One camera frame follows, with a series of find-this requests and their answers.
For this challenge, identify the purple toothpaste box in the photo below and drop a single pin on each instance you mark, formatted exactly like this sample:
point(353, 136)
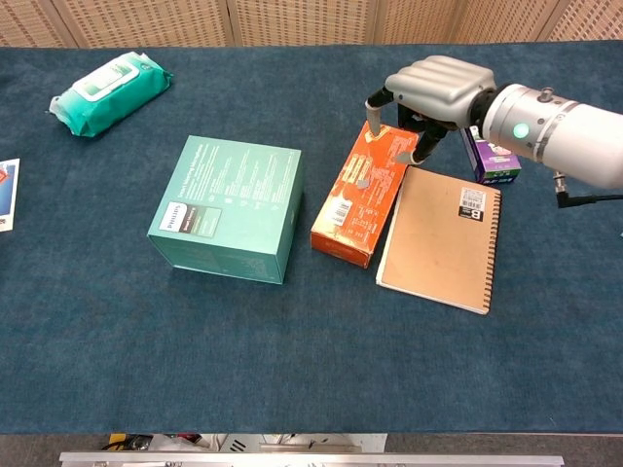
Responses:
point(494, 163)

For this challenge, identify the brown spiral notebook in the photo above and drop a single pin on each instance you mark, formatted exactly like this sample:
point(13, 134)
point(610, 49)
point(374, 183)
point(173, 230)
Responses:
point(438, 238)

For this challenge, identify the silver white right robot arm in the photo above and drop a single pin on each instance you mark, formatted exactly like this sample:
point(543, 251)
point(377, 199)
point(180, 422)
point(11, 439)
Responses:
point(560, 129)

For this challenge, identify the blue and white card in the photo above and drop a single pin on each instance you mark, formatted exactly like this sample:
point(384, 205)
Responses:
point(7, 194)

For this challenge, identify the dark blue felt table cover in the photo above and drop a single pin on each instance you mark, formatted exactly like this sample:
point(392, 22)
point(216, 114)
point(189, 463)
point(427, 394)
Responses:
point(292, 360)

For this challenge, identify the green wet wipes pack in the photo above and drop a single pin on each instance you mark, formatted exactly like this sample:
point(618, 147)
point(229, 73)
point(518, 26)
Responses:
point(109, 95)

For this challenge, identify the orange snack box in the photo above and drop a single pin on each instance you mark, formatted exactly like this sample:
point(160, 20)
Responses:
point(357, 209)

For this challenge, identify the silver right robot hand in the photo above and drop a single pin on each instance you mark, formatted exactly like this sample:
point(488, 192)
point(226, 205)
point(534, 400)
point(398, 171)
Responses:
point(438, 90)

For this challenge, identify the beige woven folding screen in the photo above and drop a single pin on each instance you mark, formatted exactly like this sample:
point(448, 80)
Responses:
point(302, 22)

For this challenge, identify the aluminium profile rail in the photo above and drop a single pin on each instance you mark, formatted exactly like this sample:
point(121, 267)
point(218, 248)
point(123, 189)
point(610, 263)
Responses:
point(311, 458)

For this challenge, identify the green Philips box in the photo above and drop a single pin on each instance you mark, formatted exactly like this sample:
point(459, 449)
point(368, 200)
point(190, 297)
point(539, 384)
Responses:
point(229, 204)

